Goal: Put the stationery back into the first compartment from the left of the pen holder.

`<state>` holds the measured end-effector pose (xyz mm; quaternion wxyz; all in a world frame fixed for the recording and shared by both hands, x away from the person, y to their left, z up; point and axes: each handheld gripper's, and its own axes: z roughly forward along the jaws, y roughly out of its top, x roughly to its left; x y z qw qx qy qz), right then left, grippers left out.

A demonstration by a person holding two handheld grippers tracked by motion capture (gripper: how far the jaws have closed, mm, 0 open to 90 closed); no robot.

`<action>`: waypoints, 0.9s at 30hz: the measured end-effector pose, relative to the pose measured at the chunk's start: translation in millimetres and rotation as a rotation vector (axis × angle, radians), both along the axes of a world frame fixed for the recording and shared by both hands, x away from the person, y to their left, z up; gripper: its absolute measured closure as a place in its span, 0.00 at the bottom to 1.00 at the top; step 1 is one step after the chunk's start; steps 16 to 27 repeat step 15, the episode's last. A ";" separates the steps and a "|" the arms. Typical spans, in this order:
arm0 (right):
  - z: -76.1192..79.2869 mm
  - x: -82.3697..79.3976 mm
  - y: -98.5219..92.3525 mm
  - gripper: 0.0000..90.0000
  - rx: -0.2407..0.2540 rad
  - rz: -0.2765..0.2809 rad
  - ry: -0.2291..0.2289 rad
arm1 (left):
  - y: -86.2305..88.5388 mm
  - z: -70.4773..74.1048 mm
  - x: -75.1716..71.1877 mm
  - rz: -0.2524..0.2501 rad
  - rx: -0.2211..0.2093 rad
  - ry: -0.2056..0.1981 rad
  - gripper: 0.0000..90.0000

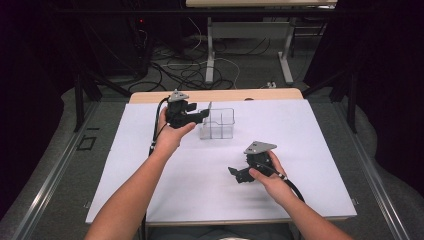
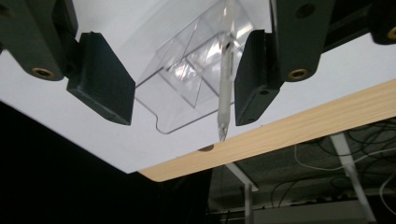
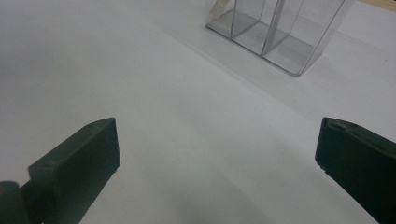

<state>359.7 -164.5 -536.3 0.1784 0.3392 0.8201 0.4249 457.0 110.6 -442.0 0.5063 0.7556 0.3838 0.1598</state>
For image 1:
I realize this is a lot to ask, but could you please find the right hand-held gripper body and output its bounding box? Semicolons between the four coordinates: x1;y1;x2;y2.
243;140;278;178

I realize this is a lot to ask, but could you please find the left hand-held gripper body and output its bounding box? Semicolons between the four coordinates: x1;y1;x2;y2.
165;89;198;130

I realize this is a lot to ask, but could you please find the clear plastic pen organizer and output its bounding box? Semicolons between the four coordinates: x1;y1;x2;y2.
199;107;236;141

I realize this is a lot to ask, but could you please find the person's left hand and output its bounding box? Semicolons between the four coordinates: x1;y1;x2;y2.
153;106;198;158

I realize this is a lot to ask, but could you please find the person's right hand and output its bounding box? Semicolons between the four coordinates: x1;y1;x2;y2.
248;150;295;208

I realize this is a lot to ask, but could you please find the white table cover sheet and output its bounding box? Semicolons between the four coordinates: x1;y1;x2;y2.
85;99;358;225

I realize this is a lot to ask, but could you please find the person's lap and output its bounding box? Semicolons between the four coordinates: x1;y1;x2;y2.
146;223;295;240

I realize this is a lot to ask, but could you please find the black computer tower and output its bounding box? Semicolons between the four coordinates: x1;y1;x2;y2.
132;15;152;78

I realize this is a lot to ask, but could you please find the white desk with metal legs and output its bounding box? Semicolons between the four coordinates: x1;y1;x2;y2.
185;0;338;86

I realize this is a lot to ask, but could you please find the black metal stand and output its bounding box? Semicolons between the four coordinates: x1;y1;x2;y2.
301;68;358;134
73;64;132;132

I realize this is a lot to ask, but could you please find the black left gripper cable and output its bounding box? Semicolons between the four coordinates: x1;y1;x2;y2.
141;96;171;240

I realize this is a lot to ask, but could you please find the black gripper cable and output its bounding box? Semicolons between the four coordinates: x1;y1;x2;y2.
141;96;171;240
255;161;306;203

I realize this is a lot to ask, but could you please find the black floor cable bundle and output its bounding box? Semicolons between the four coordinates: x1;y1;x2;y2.
128;46;235;93

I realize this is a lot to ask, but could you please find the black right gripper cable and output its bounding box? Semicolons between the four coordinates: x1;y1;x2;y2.
255;161;306;203

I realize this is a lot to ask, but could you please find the white floor cable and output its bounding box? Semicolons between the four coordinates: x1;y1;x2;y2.
187;16;242;90

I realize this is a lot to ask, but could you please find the black horizontal frame bar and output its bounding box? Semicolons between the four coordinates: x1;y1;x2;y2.
49;7;338;15

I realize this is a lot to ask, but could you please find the aluminium floor rail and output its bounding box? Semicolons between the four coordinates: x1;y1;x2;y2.
13;99;101;240
333;99;412;240

